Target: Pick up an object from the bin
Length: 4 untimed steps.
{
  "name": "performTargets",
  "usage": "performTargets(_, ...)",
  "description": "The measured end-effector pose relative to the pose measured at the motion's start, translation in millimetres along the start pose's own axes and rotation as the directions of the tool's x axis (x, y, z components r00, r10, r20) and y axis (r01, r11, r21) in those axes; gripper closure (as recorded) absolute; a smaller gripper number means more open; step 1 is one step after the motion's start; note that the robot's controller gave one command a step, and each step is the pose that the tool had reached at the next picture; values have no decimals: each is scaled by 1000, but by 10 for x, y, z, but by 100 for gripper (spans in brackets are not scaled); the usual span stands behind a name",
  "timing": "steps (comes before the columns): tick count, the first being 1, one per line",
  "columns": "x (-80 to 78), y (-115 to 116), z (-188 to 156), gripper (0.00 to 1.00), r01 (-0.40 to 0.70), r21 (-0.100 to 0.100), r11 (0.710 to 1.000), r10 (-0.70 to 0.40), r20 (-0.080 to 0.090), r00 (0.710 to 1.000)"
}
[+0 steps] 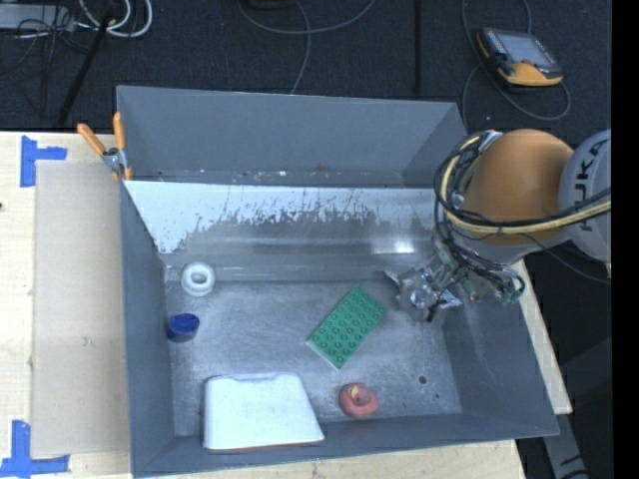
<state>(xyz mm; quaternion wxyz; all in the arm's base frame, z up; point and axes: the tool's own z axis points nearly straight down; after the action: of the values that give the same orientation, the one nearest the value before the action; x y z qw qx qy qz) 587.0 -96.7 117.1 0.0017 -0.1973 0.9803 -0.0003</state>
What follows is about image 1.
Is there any pale brown flat board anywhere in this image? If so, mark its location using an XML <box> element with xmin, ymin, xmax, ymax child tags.
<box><xmin>30</xmin><ymin>161</ymin><xmax>133</xmax><ymax>461</ymax></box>

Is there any red toy fruit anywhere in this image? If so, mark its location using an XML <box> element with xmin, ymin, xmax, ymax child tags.
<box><xmin>337</xmin><ymin>381</ymin><xmax>380</xmax><ymax>420</ymax></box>

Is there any grey metal bin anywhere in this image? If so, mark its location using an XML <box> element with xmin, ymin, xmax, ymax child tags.
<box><xmin>115</xmin><ymin>85</ymin><xmax>561</xmax><ymax>479</ymax></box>

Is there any green studded flat plate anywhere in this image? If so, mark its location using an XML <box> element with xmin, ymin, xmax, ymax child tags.
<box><xmin>306</xmin><ymin>284</ymin><xmax>388</xmax><ymax>371</ymax></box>

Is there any dark blue small cup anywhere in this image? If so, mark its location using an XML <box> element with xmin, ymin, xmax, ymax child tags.
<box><xmin>165</xmin><ymin>312</ymin><xmax>202</xmax><ymax>344</ymax></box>

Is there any white plastic ring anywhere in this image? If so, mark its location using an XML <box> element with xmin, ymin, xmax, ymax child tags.
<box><xmin>180</xmin><ymin>261</ymin><xmax>218</xmax><ymax>297</ymax></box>

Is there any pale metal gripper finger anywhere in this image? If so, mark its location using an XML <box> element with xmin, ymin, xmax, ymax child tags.
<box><xmin>383</xmin><ymin>267</ymin><xmax>426</xmax><ymax>294</ymax></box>
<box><xmin>404</xmin><ymin>290</ymin><xmax>450</xmax><ymax>324</ymax></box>

